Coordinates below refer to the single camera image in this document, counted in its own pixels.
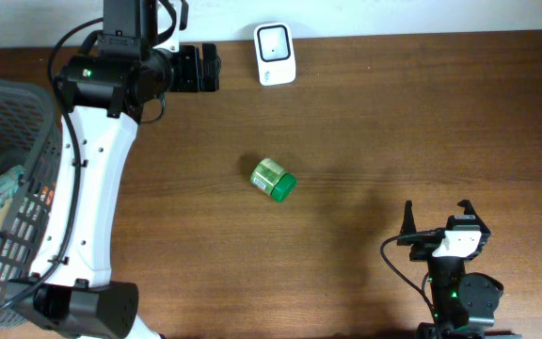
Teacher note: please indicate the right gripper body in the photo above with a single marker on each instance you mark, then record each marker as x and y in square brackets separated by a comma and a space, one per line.
[420, 247]

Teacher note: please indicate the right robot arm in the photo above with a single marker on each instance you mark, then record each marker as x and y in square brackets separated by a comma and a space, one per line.
[463, 304]

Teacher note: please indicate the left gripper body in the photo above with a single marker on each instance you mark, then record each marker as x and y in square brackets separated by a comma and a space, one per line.
[186, 70]

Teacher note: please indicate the white barcode scanner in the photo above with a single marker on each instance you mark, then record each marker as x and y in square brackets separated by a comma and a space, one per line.
[275, 54]

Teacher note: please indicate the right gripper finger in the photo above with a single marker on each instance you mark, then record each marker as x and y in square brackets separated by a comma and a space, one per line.
[467, 206]
[408, 225]

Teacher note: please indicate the small orange carton box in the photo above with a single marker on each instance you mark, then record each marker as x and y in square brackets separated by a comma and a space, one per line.
[47, 194]

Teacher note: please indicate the grey plastic mesh basket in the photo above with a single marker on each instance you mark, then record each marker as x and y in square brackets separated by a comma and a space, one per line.
[29, 136]

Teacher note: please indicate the green lidded jar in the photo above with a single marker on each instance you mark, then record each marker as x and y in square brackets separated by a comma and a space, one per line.
[274, 180]

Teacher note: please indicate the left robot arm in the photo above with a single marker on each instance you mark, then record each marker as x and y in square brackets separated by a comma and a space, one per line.
[131, 57]

